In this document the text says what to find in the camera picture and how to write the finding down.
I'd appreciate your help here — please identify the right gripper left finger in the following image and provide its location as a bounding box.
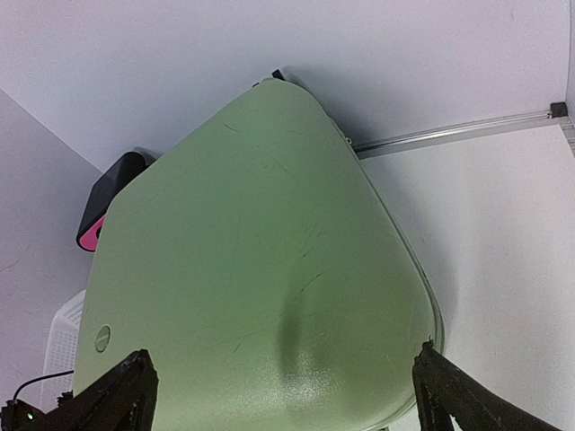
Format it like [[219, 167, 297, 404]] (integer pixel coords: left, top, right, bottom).
[[26, 349, 159, 431]]

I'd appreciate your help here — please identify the black pink drawer organizer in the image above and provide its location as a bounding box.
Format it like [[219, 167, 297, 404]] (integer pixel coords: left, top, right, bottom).
[[75, 151, 155, 252]]

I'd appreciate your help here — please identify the green hard-shell suitcase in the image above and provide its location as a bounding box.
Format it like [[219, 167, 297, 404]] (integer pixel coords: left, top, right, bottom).
[[74, 78, 443, 430]]

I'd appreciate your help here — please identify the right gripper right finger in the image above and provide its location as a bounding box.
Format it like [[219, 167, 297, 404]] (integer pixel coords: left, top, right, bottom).
[[412, 340, 556, 431]]

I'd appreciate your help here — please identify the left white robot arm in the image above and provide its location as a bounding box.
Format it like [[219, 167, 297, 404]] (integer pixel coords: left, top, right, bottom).
[[1, 370, 78, 430]]

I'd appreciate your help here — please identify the white perforated plastic basket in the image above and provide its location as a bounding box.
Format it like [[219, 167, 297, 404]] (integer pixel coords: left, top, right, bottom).
[[40, 290, 85, 412]]

